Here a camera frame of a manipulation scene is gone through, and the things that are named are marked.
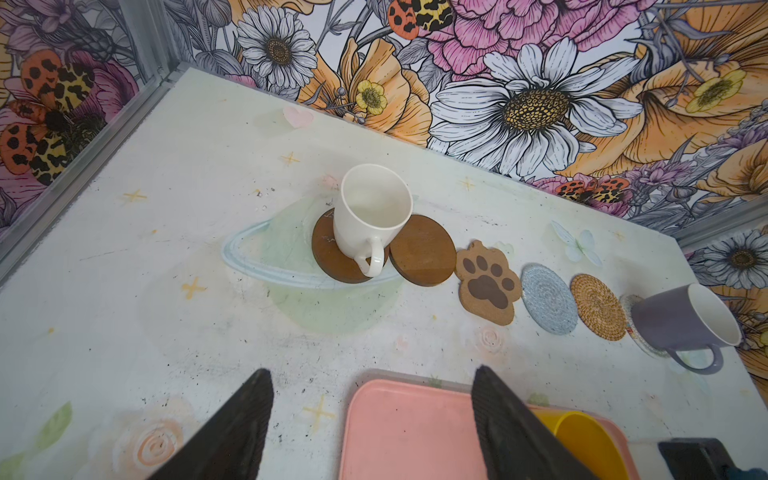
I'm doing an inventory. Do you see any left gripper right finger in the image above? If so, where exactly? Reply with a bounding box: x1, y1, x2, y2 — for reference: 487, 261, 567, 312
471, 365, 595, 479

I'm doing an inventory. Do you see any yellow mug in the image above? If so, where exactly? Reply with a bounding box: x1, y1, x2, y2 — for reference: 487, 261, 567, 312
532, 406, 636, 479

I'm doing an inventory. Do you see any pink plastic tray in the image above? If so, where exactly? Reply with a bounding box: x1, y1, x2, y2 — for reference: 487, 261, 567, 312
337, 377, 642, 480

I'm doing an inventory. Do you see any matte brown round coaster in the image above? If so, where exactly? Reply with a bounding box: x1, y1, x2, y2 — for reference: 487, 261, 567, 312
389, 214, 457, 287

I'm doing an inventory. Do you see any white mug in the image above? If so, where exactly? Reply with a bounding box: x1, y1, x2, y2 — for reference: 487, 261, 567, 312
333, 164, 413, 278

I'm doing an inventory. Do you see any brown paw print coaster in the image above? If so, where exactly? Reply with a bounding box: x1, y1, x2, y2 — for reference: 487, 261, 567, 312
455, 240, 522, 326

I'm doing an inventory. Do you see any glossy brown round coaster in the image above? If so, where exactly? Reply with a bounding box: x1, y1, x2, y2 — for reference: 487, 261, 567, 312
311, 203, 395, 284

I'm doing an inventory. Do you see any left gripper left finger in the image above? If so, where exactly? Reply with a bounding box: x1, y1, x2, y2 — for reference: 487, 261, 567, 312
151, 368, 274, 479

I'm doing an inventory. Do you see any multicolour woven round coaster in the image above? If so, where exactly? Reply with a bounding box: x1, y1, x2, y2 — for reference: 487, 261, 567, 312
619, 294, 670, 359

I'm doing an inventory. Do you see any lavender mug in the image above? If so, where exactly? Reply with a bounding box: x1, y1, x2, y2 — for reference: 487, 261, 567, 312
630, 283, 743, 375

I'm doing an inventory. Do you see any grey woven round coaster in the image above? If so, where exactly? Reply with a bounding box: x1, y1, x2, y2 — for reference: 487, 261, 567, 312
521, 263, 579, 335

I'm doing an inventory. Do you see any tan rattan round coaster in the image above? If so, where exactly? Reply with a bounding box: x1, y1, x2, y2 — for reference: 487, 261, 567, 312
570, 274, 627, 341

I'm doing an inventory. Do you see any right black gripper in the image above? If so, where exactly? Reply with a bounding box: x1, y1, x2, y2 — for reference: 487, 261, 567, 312
658, 438, 767, 480

